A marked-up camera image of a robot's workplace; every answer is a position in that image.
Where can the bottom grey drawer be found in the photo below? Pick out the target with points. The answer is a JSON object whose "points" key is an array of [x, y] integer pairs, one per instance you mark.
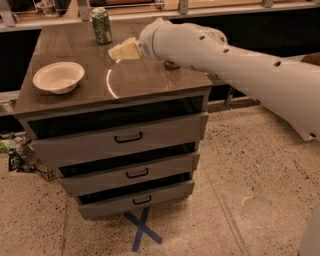
{"points": [[137, 200]]}

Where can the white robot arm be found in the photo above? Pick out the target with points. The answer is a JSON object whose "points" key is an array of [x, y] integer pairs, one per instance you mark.
{"points": [[267, 184]]}

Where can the middle grey drawer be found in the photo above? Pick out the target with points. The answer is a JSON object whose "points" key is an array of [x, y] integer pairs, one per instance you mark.
{"points": [[133, 174]]}

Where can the top grey drawer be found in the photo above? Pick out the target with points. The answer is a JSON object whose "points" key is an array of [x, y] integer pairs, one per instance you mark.
{"points": [[103, 144]]}

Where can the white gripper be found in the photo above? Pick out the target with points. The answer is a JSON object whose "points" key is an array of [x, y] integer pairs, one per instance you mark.
{"points": [[146, 40]]}

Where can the green soda can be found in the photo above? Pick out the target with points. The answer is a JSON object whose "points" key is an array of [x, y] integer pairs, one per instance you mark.
{"points": [[101, 25]]}

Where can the grey drawer cabinet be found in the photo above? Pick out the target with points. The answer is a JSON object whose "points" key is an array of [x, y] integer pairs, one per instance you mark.
{"points": [[110, 95]]}

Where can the wire basket with clutter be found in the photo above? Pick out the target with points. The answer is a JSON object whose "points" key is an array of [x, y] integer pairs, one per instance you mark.
{"points": [[22, 158]]}

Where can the grey drawer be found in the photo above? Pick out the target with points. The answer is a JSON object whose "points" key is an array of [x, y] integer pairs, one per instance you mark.
{"points": [[133, 174], [137, 200], [103, 144]]}

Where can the white bowl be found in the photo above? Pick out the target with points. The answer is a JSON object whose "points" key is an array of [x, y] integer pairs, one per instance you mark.
{"points": [[59, 77]]}

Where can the orange soda can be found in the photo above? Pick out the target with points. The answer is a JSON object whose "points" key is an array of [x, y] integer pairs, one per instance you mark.
{"points": [[171, 65]]}

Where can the blue tape cross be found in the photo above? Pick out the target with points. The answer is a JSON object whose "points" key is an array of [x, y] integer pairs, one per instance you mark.
{"points": [[142, 228]]}

